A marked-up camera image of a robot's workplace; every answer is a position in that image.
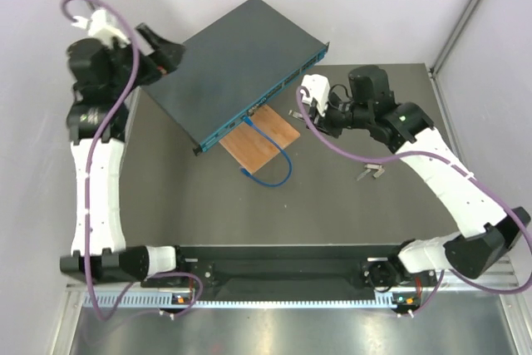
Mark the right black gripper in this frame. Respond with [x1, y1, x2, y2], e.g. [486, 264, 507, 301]
[307, 92, 372, 139]

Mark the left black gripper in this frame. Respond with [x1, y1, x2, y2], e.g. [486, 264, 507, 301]
[106, 23, 187, 99]

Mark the silver SFP module plug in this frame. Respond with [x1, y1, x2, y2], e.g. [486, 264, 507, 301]
[288, 110, 303, 120]

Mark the dark blue network switch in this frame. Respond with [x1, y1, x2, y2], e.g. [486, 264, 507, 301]
[144, 0, 329, 154]

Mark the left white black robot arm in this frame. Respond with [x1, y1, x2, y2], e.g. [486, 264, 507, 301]
[59, 23, 189, 286]

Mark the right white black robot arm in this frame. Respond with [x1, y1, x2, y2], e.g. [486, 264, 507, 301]
[297, 65, 531, 285]

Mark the wooden board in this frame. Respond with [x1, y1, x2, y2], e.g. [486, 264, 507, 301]
[219, 105, 300, 175]

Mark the silver SFP module upper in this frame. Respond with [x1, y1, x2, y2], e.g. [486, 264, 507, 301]
[364, 163, 383, 170]

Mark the silver sfp module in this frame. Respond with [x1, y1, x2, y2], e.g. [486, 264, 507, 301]
[364, 163, 383, 170]
[372, 167, 385, 179]

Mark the silver SFP module right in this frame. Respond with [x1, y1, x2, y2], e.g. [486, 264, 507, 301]
[372, 167, 385, 179]

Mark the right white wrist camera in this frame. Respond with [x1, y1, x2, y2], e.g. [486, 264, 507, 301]
[301, 74, 331, 116]

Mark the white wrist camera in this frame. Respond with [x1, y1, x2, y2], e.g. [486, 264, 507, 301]
[71, 8, 131, 48]
[301, 74, 331, 116]

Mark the blue ethernet cable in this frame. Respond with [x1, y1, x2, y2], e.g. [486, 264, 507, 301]
[239, 116, 293, 188]

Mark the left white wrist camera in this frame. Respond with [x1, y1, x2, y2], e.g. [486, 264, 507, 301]
[71, 8, 131, 48]

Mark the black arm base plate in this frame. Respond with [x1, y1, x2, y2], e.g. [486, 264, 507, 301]
[142, 244, 417, 301]

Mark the right aluminium frame post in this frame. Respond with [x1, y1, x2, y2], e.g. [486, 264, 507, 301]
[429, 0, 510, 77]

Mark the slotted cable duct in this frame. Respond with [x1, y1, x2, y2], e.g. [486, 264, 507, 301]
[82, 290, 421, 310]

